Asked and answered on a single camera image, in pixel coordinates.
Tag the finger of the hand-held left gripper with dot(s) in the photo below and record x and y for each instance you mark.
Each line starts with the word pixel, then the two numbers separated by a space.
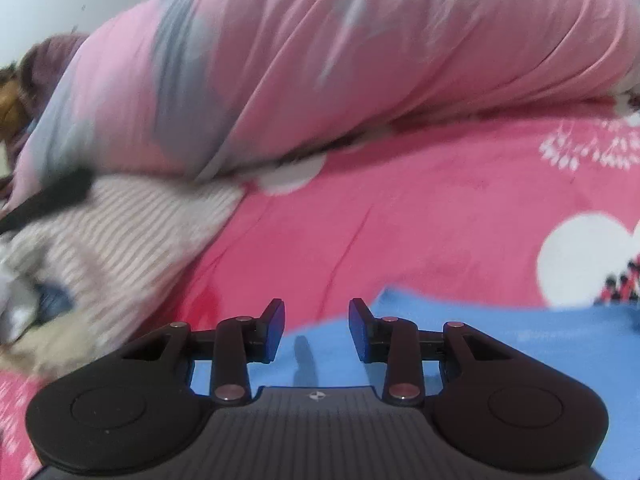
pixel 60 190

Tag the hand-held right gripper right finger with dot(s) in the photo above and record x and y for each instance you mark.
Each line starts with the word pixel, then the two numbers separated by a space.
pixel 357 332

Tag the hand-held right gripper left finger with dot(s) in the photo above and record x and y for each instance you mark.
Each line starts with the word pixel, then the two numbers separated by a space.
pixel 275 332

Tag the blue t-shirt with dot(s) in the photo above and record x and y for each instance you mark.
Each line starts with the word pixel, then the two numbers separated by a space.
pixel 550 350

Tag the checked knit sweater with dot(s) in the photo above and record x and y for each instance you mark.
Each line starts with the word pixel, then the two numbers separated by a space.
pixel 140 240

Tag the blue jeans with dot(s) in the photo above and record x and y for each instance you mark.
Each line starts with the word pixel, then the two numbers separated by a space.
pixel 55 302

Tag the pink floral blanket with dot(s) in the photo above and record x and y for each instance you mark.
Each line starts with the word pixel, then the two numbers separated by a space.
pixel 425 210

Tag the pink grey duvet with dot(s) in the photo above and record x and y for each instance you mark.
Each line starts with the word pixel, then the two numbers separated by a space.
pixel 350 50

